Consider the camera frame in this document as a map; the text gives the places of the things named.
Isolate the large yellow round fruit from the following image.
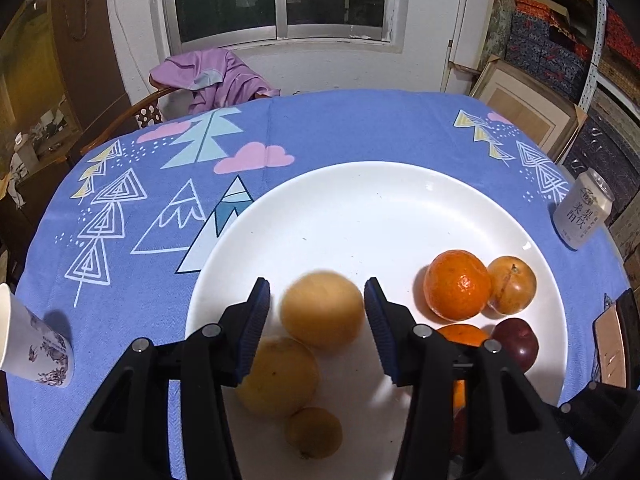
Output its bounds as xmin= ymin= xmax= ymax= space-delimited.
xmin=279 ymin=271 xmax=364 ymax=352

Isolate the dark red plum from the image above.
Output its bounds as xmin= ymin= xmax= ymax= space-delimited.
xmin=491 ymin=318 xmax=539 ymax=373

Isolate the orange mandarin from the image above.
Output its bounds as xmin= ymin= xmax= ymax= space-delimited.
xmin=422 ymin=249 xmax=492 ymax=322
xmin=435 ymin=322 xmax=493 ymax=416

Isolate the white paper cup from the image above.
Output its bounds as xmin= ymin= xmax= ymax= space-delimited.
xmin=0 ymin=283 xmax=74 ymax=388

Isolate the orange persimmon-like fruit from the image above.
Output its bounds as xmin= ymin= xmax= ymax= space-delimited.
xmin=487 ymin=256 xmax=537 ymax=315

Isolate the yellow fruit middle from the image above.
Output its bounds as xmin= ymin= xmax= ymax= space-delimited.
xmin=236 ymin=337 xmax=320 ymax=418

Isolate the small yellow fruit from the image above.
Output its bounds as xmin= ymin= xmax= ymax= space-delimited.
xmin=284 ymin=406 xmax=343 ymax=460

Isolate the beige drink can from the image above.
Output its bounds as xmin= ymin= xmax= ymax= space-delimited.
xmin=552 ymin=168 xmax=614 ymax=250

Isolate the white oval plate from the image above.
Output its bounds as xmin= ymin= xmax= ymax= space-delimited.
xmin=184 ymin=160 xmax=571 ymax=480

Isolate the framed picture leaning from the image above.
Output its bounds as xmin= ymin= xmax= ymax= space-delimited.
xmin=470 ymin=56 xmax=587 ymax=162

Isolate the wooden chair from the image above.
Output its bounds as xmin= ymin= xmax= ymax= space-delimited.
xmin=80 ymin=86 xmax=177 ymax=155

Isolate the pink cloth garment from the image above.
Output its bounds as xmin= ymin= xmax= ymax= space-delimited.
xmin=150 ymin=48 xmax=281 ymax=114

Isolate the shelf with stacked boxes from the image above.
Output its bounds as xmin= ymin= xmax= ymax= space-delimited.
xmin=499 ymin=0 xmax=640 ymax=162

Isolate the window with metal frame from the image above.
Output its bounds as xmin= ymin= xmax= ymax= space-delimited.
xmin=162 ymin=0 xmax=408 ymax=53

